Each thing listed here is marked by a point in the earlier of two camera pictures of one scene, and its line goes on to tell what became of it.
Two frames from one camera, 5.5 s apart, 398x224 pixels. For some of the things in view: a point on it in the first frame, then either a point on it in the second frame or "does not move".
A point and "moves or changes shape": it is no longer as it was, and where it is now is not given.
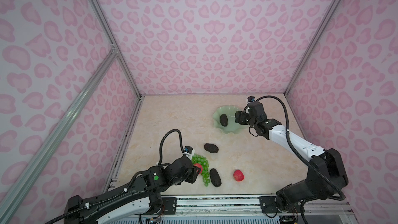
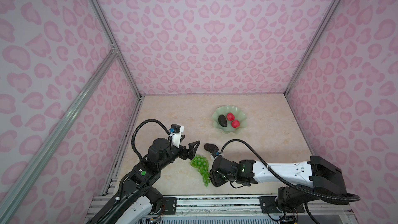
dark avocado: [223, 120] does not move
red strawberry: [200, 166] to [230, 116]
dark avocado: [211, 148] does not move
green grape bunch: [198, 159] does not move
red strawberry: [238, 175] moves or changes shape
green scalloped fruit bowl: [232, 126] does not move
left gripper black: [194, 175] to [191, 152]
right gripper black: [242, 117] to [214, 179]
